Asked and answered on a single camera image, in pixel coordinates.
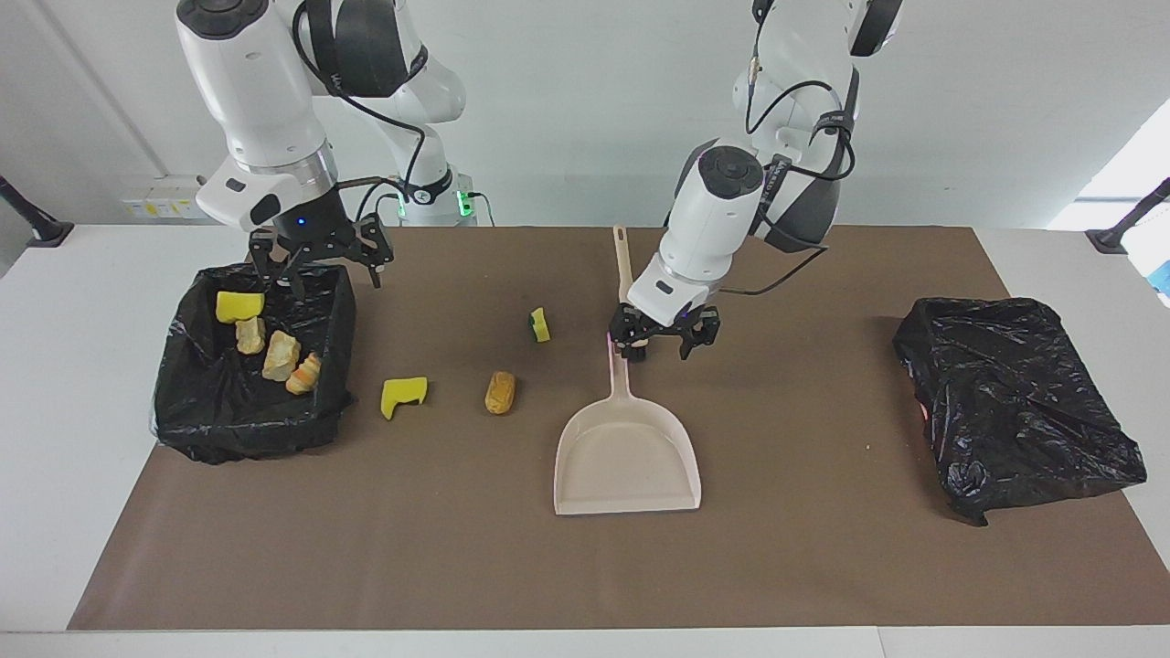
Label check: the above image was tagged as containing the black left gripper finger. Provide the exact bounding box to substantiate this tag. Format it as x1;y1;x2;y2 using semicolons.
611;307;650;362
678;311;723;362

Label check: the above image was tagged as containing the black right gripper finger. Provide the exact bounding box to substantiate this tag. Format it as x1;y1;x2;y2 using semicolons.
250;230;307;298
352;215;396;288

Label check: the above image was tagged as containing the yellow sponge wedge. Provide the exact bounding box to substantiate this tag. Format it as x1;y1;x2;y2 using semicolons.
215;291;266;325

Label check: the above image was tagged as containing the beige brush with black bristles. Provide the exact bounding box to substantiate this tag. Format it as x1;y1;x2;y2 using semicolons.
612;225;652;363

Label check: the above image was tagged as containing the yellowish pale bread piece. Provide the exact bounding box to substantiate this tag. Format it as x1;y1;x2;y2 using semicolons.
262;331;302;383

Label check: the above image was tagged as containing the beige plastic dustpan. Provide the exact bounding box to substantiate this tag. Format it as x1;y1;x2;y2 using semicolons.
554;331;703;516

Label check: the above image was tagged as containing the orange striped croissant piece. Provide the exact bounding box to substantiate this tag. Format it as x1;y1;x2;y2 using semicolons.
284;353;323;396

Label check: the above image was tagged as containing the open bin with black liner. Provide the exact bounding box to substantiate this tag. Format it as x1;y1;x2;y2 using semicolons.
149;260;357;465

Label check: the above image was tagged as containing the bin wrapped in black bag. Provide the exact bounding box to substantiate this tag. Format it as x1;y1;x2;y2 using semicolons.
892;296;1148;527

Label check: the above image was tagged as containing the notched yellow sponge piece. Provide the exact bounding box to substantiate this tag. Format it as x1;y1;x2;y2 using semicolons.
380;377;429;421

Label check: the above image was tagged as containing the brown paper table mat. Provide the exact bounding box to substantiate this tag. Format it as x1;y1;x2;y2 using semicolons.
67;226;1170;631

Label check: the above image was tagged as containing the white blue package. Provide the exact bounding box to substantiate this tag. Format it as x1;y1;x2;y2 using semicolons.
1122;215;1170;307

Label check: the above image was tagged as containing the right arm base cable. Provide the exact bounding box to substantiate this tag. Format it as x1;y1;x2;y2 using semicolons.
356;176;405;227

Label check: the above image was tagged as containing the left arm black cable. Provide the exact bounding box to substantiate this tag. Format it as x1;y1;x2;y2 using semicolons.
718;0;860;298

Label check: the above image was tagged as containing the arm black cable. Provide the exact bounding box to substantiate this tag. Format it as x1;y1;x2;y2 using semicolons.
292;0;431;216
718;0;860;298

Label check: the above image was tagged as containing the white wall socket box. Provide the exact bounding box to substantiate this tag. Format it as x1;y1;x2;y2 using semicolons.
121;175;213;220

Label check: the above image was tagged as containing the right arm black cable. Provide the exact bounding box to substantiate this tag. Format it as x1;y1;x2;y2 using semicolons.
292;0;431;216

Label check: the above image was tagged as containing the black camera stand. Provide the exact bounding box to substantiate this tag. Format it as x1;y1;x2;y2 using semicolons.
0;175;74;248
1086;178;1170;255

